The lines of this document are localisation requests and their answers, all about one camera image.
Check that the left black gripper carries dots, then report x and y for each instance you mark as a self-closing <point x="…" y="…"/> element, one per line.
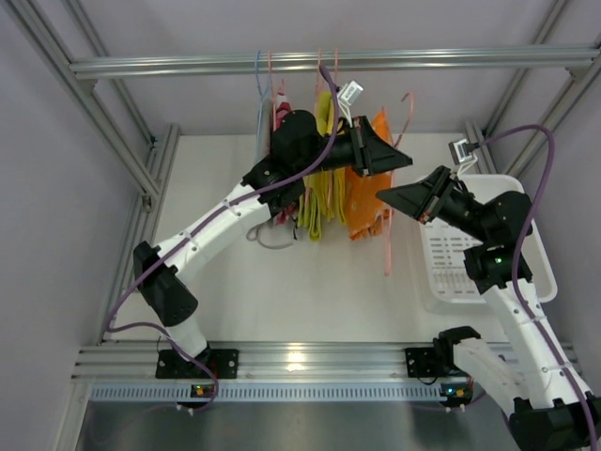
<point x="360" y="149"/>

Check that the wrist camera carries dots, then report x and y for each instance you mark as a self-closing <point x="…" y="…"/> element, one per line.
<point x="346" y="96"/>
<point x="463" y="153"/>

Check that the yellow trousers right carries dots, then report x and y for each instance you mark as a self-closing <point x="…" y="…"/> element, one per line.
<point x="336" y="183"/>

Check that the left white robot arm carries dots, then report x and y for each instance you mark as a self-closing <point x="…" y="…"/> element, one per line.
<point x="297" y="149"/>

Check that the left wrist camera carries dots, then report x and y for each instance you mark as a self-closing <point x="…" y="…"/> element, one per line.
<point x="346" y="96"/>

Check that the blue hanger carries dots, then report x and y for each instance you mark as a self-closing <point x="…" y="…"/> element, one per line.
<point x="259" y="94"/>

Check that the orange trousers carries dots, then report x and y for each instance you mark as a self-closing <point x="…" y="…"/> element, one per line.
<point x="365" y="214"/>

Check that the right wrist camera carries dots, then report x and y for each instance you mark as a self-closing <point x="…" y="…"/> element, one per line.
<point x="463" y="153"/>

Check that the aluminium hanging rail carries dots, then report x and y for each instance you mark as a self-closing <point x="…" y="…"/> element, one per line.
<point x="511" y="57"/>

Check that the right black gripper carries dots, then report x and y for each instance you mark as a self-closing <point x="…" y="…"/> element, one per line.
<point x="435" y="195"/>

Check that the white plastic basket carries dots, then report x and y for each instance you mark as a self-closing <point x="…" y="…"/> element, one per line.
<point x="443" y="249"/>

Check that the pink camouflage trousers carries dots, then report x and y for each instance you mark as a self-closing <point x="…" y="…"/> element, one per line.
<point x="290" y="215"/>

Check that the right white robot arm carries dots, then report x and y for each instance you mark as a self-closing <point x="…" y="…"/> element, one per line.
<point x="548" y="406"/>

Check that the pink hanger of orange trousers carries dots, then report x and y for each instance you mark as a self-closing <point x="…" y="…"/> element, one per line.
<point x="388" y="225"/>

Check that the grey trousers with drawstring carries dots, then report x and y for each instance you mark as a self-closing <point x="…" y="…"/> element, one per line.
<point x="259" y="233"/>

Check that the yellow-green trousers left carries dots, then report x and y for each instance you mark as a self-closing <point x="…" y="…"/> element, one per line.
<point x="315" y="199"/>

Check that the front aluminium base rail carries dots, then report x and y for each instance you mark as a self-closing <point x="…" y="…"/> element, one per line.
<point x="285" y="362"/>

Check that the slotted grey cable duct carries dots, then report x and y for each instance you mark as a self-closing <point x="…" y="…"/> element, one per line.
<point x="266" y="392"/>

